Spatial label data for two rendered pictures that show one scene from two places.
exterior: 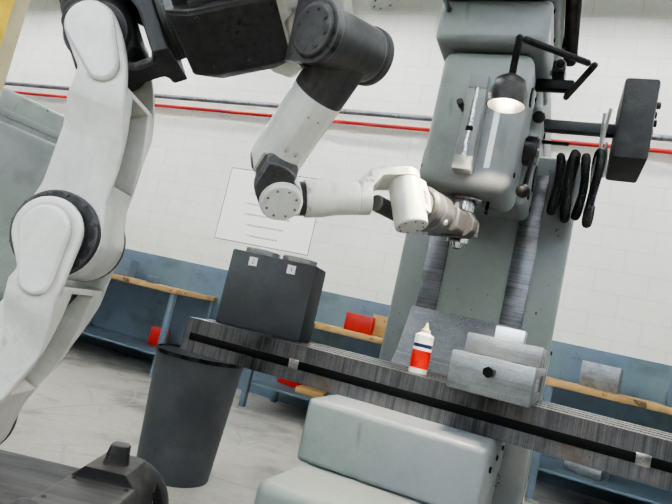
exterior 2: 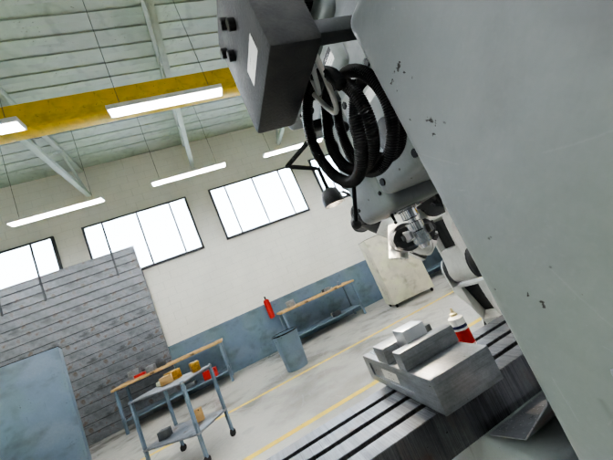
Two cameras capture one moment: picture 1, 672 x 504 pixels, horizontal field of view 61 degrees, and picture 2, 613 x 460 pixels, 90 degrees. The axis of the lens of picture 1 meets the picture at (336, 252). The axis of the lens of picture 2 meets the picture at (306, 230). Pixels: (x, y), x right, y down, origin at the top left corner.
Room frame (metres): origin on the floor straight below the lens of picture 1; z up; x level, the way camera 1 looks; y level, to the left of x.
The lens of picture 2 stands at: (1.73, -1.01, 1.23)
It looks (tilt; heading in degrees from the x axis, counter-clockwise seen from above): 9 degrees up; 139
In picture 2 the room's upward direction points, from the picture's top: 24 degrees counter-clockwise
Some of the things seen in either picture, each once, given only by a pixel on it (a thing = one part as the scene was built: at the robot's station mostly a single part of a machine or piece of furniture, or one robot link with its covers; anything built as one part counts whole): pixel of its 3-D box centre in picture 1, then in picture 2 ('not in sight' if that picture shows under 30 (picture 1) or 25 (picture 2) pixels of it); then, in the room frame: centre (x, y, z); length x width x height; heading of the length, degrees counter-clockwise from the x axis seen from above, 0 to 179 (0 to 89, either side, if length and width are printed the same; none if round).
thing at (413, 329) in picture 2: (509, 343); (411, 338); (1.22, -0.40, 1.01); 0.06 x 0.05 x 0.06; 66
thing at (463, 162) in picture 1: (471, 124); not in sight; (1.18, -0.22, 1.45); 0.04 x 0.04 x 0.21; 68
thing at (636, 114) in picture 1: (633, 132); (257, 42); (1.43, -0.69, 1.62); 0.20 x 0.09 x 0.21; 158
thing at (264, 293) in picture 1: (272, 293); not in sight; (1.46, 0.13, 1.00); 0.22 x 0.12 x 0.20; 78
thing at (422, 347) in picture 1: (422, 348); (460, 327); (1.24, -0.23, 0.96); 0.04 x 0.04 x 0.11
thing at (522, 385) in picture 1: (503, 367); (415, 357); (1.20, -0.39, 0.96); 0.35 x 0.15 x 0.11; 156
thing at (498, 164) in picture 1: (480, 133); (380, 156); (1.28, -0.26, 1.47); 0.21 x 0.19 x 0.32; 68
